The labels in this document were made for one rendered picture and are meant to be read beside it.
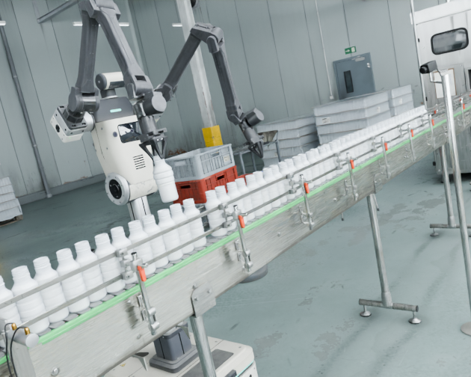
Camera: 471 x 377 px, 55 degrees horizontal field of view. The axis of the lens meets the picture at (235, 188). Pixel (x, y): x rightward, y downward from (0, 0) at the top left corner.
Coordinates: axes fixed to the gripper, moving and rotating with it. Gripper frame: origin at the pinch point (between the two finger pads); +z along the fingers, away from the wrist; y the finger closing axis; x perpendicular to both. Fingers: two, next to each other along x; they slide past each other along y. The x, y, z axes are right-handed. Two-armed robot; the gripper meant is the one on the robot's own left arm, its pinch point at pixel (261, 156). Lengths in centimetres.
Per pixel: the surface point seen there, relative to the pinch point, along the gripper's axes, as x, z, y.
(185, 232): -17, 18, -78
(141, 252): -17, 17, -97
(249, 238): -15, 30, -50
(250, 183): -17.7, 11.6, -37.7
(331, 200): -13.6, 34.6, 15.0
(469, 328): -20, 132, 68
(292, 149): 357, -50, 570
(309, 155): -18.0, 10.8, 9.8
